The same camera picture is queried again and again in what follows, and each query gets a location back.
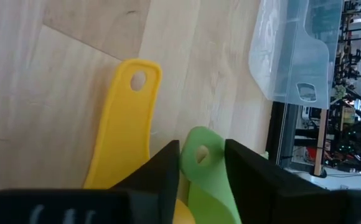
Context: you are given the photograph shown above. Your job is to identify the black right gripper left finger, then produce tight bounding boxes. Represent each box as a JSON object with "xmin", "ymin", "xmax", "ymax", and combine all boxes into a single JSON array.
[{"xmin": 0, "ymin": 139, "xmax": 181, "ymax": 224}]

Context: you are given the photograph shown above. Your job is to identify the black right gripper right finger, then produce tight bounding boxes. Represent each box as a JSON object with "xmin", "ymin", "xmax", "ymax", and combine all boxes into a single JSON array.
[{"xmin": 224, "ymin": 139, "xmax": 361, "ymax": 224}]

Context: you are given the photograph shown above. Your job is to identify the yellow measuring cup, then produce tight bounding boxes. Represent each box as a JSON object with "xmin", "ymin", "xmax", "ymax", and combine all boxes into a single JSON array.
[{"xmin": 82, "ymin": 58, "xmax": 197, "ymax": 224}]

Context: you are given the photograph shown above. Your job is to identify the clear plastic basket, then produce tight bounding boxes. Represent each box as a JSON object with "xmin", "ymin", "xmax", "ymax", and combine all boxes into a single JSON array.
[{"xmin": 248, "ymin": 0, "xmax": 345, "ymax": 110}]

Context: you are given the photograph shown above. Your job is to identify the green measuring cup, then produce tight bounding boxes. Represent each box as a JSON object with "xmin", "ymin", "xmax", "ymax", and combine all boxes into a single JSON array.
[{"xmin": 179, "ymin": 126, "xmax": 270, "ymax": 224}]

